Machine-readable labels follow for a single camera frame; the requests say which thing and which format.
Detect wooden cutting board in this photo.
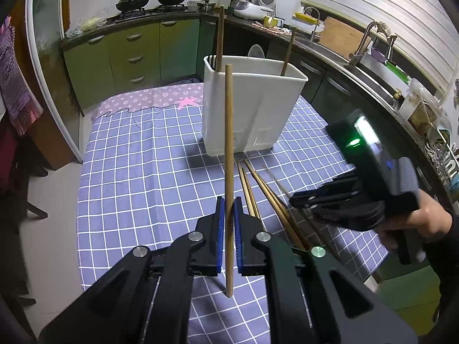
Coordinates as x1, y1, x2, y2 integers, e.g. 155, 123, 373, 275
319, 16, 363, 60

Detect purple patterned undercloth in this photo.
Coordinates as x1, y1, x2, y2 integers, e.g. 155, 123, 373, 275
92, 82, 204, 121

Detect white rice cooker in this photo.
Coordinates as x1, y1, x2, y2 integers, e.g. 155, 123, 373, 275
234, 0, 276, 20

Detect green lower cabinets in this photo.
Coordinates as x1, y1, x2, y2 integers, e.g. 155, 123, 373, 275
63, 19, 200, 109

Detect steel kitchen sink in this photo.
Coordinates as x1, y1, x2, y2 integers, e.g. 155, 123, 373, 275
295, 36, 409, 112

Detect blue checkered tablecloth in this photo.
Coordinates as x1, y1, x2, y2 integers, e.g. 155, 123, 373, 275
75, 94, 390, 344

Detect clear plastic spoon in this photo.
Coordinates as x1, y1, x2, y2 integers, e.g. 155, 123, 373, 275
247, 44, 264, 59

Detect person's right hand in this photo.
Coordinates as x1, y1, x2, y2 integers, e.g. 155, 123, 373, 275
376, 189, 453, 250

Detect white plastic utensil holder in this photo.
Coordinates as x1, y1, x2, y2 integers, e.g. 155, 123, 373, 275
201, 55, 308, 156

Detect steel kitchen faucet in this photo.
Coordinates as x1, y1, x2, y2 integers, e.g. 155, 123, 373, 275
349, 20, 398, 67

